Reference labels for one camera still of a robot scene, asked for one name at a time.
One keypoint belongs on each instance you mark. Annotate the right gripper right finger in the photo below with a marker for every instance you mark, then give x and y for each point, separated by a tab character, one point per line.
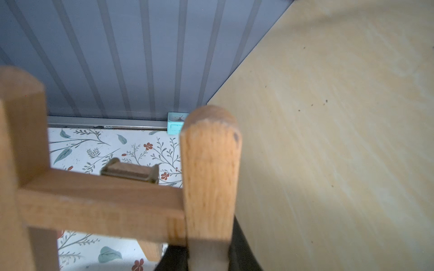
241	257

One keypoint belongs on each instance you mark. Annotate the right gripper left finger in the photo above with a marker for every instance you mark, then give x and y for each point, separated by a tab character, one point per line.
175	258

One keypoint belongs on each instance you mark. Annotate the wooden easel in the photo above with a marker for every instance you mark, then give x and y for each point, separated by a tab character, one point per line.
37	201

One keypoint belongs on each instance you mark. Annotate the light plywood board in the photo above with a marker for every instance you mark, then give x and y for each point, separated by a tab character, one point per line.
336	108

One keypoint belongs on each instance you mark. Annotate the small teal box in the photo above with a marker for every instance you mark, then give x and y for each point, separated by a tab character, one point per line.
175	122

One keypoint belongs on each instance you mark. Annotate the floral table mat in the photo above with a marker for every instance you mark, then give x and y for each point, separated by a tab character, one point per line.
87	151

